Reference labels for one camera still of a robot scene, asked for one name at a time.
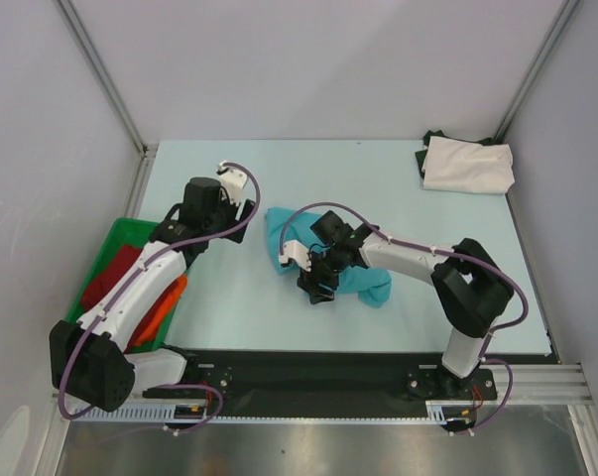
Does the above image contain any white folded t-shirt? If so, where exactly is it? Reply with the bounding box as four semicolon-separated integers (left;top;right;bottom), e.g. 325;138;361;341
421;137;515;194

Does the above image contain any aluminium frame post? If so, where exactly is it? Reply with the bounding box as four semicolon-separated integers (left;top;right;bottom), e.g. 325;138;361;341
493;0;584;143
54;0;147;156

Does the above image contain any right aluminium frame post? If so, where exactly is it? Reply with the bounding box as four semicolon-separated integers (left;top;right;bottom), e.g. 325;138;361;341
493;0;584;143

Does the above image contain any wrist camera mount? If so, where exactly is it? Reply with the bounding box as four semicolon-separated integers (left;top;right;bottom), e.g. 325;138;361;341
217;162;249;206
278;240;311;272

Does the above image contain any dark red t-shirt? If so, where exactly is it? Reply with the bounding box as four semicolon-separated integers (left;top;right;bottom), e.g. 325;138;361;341
78;244;158;353

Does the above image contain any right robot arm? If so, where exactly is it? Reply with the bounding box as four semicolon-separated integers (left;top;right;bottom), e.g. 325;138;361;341
279;211;515;398

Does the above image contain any orange t-shirt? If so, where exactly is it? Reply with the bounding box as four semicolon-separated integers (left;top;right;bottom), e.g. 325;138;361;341
135;274;187;345

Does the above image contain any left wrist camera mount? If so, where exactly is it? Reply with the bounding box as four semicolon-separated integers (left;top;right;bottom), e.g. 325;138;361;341
217;162;249;206

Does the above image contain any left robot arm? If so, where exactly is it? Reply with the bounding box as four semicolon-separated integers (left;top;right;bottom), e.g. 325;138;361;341
50;163;261;419

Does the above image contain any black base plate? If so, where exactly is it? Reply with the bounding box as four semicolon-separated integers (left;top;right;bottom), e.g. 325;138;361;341
143;350;498;419

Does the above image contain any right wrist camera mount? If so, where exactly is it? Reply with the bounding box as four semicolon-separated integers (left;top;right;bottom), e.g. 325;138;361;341
278;240;311;272

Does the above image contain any light blue t-shirt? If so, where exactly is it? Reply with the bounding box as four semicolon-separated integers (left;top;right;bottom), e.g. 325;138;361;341
265;207;392;308

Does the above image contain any aluminium frame rail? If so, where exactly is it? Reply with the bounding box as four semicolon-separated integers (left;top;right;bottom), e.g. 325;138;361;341
50;364;595;406

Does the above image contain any dark green folded t-shirt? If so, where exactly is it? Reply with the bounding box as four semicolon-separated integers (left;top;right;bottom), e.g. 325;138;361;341
415;130;497;179

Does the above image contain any left aluminium frame post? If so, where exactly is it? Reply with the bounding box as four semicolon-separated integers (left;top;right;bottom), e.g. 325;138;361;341
54;0;147;156

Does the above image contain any white cable duct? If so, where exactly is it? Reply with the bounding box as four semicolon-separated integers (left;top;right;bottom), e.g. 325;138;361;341
78;403;473;426

